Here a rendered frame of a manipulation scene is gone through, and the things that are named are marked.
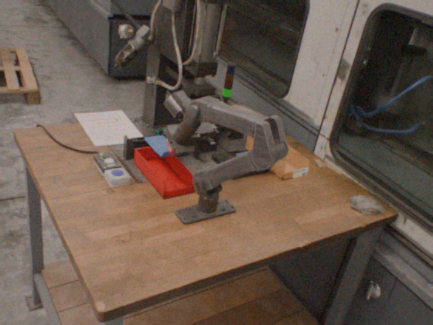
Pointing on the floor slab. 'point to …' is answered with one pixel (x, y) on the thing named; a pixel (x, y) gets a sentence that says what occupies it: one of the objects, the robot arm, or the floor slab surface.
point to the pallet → (20, 74)
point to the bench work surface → (182, 241)
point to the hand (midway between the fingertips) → (172, 152)
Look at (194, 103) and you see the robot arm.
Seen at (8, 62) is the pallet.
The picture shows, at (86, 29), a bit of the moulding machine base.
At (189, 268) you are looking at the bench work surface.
